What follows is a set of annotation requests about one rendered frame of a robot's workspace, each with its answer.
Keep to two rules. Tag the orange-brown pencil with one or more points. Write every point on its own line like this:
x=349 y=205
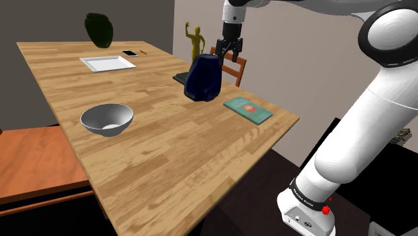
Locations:
x=143 y=52

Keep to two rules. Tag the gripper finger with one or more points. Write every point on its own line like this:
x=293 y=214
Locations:
x=238 y=49
x=219 y=49

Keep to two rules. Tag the dark green vase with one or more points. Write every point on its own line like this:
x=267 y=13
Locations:
x=99 y=30

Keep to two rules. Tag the dark green flat book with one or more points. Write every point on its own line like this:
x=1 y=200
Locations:
x=180 y=77

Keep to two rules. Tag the white smartphone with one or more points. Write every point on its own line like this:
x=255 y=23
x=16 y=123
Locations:
x=130 y=53

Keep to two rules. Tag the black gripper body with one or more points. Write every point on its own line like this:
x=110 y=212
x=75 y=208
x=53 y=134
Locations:
x=232 y=31

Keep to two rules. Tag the grey bowl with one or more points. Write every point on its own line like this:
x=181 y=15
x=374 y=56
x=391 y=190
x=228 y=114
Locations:
x=107 y=119

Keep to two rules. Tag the orange-brown wooden cabinet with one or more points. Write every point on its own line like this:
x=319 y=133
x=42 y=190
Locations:
x=36 y=160

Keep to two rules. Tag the teal book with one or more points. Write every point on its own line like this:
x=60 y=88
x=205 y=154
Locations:
x=248 y=110

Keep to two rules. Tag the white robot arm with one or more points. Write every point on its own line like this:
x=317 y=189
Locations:
x=362 y=137

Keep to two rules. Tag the dark blue jug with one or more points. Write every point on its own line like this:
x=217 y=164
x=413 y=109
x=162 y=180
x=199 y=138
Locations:
x=202 y=78

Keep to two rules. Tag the black robot stand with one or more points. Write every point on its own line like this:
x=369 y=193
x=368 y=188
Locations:
x=392 y=186

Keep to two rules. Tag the yellow human figure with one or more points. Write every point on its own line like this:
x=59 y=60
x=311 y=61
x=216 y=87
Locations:
x=196 y=41

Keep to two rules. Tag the white rectangular tray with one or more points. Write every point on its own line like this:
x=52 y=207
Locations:
x=107 y=63

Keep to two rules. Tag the brown wooden chair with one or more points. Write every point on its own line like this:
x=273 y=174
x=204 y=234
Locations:
x=235 y=68

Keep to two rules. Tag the light wooden table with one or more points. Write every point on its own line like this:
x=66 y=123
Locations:
x=163 y=147

